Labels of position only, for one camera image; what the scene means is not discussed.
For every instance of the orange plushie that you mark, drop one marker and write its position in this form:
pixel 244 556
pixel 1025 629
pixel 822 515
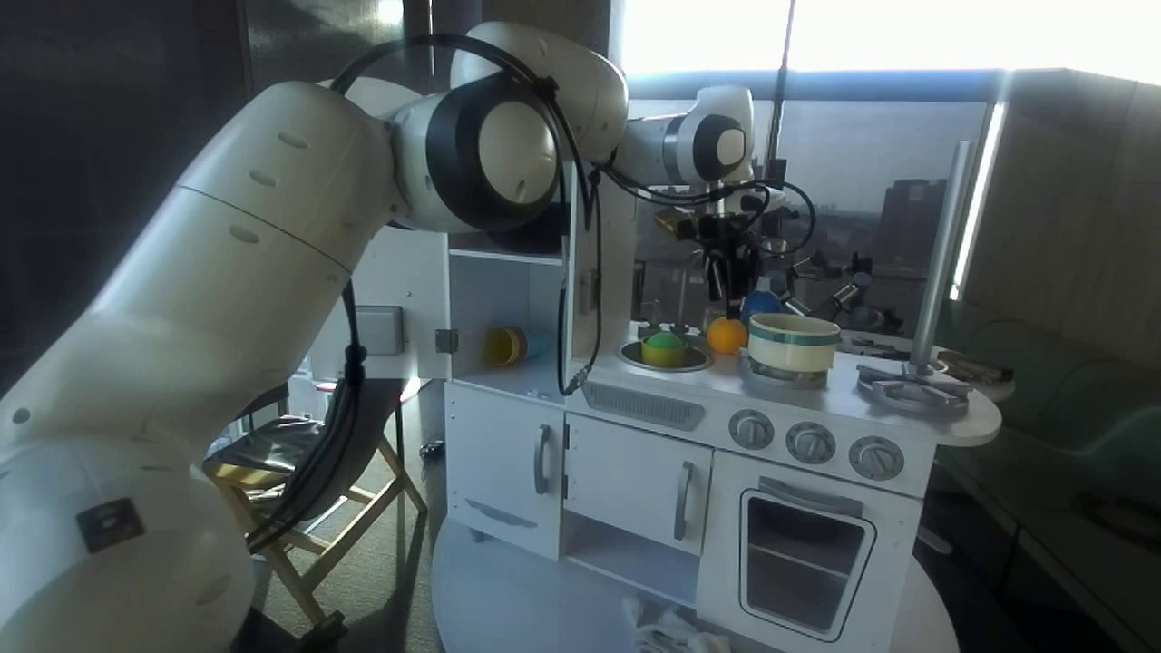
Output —
pixel 727 339

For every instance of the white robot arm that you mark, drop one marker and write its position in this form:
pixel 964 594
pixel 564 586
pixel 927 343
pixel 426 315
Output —
pixel 230 302

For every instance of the blue toy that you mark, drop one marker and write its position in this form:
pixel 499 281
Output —
pixel 764 302

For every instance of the white toy kitchen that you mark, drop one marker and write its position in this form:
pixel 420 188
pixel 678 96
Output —
pixel 656 400

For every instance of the grey stove knob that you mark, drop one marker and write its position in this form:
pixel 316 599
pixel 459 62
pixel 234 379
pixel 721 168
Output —
pixel 876 460
pixel 754 429
pixel 811 446

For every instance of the black bowl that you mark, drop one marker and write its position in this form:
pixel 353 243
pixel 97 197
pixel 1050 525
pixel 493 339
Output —
pixel 509 243

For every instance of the green plushie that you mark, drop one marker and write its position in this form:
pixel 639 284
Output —
pixel 662 348

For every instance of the wooden folding chair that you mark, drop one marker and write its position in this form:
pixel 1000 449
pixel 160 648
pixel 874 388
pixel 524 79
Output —
pixel 366 484

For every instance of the silver metal pole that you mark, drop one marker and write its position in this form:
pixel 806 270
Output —
pixel 943 256

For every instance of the black thin pole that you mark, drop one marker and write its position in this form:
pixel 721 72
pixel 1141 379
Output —
pixel 781 87

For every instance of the white oven door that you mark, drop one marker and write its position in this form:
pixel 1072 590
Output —
pixel 727 545

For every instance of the white bowl with green stripe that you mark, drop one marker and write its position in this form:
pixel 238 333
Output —
pixel 793 351

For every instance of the yellow toy on shelf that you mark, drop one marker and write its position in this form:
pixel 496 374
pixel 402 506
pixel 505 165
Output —
pixel 505 348

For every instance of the grey box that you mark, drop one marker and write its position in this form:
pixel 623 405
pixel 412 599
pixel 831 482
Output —
pixel 378 327

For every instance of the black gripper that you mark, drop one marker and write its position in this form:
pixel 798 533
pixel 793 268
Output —
pixel 730 250

